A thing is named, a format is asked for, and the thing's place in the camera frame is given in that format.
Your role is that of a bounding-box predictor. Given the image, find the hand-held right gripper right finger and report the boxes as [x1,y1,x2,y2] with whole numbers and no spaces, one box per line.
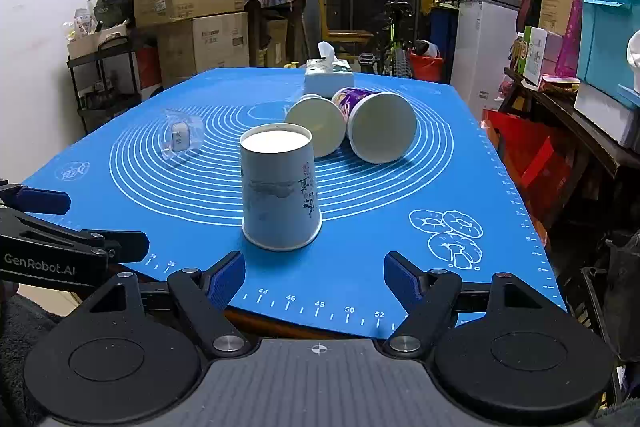
[382,251,568,358]

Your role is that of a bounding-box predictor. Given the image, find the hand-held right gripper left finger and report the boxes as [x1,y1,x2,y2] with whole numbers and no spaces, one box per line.
[75,251,253,360]

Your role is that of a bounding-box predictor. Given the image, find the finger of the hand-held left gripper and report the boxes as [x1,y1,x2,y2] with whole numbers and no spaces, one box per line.
[0,208,150,264]
[0,183,72,216]

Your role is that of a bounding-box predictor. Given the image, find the white ink-print paper cup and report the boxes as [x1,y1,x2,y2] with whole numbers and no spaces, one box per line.
[240,123,323,252]

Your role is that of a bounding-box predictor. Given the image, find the purple-print paper cup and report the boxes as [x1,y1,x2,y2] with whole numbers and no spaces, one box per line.
[331,87,418,164]

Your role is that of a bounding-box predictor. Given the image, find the plain white paper cup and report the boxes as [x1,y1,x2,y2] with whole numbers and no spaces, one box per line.
[284,94,347,158]

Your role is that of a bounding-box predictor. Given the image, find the blue silicone baking mat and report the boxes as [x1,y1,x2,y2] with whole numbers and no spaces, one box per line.
[21,67,568,340]

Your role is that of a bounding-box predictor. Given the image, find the dark cloth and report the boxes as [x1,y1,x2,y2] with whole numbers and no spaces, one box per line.
[0,293,68,418]

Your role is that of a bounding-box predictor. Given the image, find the clear plastic bag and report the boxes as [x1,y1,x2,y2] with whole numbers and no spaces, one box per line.
[161,108,204,160]

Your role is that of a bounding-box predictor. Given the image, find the black shelf cart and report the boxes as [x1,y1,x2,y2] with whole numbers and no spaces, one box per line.
[67,31,164,134]

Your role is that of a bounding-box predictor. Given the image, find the beige plastic tray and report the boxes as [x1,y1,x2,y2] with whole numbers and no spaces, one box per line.
[67,21,132,60]

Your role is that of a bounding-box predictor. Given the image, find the red shopping bag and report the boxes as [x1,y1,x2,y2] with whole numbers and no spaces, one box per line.
[481,108,572,220]

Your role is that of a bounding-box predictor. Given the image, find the orange bucket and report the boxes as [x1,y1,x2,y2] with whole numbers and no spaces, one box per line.
[409,51,445,83]

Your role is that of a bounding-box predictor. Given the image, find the brown cardboard box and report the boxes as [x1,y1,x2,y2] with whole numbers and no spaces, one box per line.
[157,12,250,86]

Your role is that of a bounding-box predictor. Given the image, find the black plastic crate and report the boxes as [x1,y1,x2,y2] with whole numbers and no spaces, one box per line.
[580,229,640,360]

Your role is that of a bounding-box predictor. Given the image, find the white tissue box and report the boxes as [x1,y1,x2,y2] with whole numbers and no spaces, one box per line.
[304,42,355,95]

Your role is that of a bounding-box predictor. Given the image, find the dark wooden side table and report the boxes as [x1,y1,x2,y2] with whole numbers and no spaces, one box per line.
[504,68,640,228]

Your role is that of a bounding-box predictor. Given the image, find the wooden chair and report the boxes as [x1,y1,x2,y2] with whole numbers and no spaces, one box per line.
[313,0,375,58]

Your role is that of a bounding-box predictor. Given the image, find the white chest freezer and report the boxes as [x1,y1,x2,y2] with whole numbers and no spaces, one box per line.
[451,0,522,108]

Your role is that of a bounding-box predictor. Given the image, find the bicycle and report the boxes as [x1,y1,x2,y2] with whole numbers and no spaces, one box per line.
[334,0,441,78]

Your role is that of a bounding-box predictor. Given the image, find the green and white carton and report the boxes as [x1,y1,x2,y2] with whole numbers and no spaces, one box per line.
[521,26,549,86]

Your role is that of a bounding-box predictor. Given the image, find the white storage box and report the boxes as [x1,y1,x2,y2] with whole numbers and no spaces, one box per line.
[574,82,640,148]

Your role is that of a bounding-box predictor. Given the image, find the pink carton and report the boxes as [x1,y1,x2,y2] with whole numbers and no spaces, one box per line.
[542,31,565,78]

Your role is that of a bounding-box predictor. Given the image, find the small dark table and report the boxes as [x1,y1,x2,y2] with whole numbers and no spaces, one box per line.
[244,0,308,68]

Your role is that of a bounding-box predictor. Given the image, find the teal storage box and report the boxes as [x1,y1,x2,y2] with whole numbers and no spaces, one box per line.
[576,0,640,98]

